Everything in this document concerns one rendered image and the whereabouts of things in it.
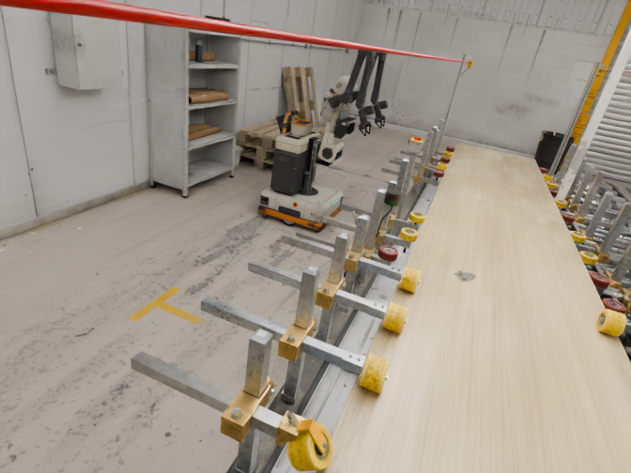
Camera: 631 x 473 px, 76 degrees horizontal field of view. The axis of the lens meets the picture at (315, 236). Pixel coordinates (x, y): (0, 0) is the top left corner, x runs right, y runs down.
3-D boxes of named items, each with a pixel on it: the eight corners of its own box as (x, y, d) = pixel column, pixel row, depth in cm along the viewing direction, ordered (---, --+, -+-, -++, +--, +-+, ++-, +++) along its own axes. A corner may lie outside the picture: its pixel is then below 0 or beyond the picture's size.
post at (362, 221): (335, 323, 163) (358, 215, 141) (338, 318, 165) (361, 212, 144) (343, 326, 162) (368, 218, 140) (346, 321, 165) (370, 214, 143)
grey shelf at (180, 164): (149, 187, 418) (144, 20, 350) (203, 168, 495) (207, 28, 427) (185, 198, 406) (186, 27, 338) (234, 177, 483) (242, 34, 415)
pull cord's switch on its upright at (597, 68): (545, 186, 386) (597, 62, 337) (544, 182, 399) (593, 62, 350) (554, 188, 384) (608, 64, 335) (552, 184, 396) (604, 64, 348)
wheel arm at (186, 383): (130, 368, 89) (130, 358, 88) (141, 359, 92) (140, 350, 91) (277, 439, 79) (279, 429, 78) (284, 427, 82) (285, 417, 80)
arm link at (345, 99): (361, 44, 314) (359, 43, 305) (377, 51, 311) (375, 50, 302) (342, 100, 335) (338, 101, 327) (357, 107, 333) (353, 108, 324)
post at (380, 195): (354, 288, 183) (377, 189, 161) (357, 284, 186) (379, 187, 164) (361, 290, 182) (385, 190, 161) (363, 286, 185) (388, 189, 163)
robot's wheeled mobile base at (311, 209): (256, 213, 391) (258, 190, 380) (284, 195, 445) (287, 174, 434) (319, 233, 372) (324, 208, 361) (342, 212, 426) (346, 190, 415)
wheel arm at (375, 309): (247, 271, 132) (247, 262, 130) (253, 267, 135) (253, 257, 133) (394, 325, 118) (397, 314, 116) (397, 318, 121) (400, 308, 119)
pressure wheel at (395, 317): (390, 301, 116) (392, 301, 124) (381, 328, 116) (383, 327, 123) (409, 309, 115) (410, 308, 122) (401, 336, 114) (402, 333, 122)
